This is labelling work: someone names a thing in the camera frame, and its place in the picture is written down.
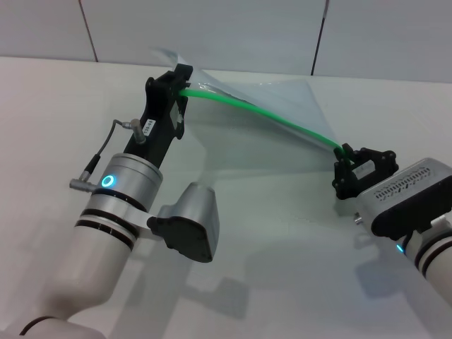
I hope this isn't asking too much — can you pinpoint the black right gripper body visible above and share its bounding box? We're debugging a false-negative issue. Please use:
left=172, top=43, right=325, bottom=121
left=338, top=157, right=399, bottom=201

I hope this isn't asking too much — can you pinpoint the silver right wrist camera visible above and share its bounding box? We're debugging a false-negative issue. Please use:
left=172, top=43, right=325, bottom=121
left=355, top=157, right=452, bottom=242

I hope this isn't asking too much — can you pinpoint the clear green-zip document bag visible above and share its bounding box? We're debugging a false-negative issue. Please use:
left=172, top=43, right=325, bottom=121
left=148, top=47, right=349, bottom=177

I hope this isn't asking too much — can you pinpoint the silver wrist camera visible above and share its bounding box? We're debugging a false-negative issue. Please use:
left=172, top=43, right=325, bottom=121
left=355, top=157, right=452, bottom=242
left=133, top=182, right=220, bottom=264

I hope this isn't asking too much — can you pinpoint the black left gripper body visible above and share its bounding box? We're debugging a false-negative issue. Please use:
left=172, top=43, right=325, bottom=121
left=124, top=69, right=189, bottom=167

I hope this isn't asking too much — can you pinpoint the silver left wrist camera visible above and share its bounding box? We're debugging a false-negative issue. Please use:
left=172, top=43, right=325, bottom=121
left=133, top=182, right=220, bottom=264

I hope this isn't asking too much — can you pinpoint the grey left arm cable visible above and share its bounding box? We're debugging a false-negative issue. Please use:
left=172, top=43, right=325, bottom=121
left=69, top=119, right=148, bottom=191

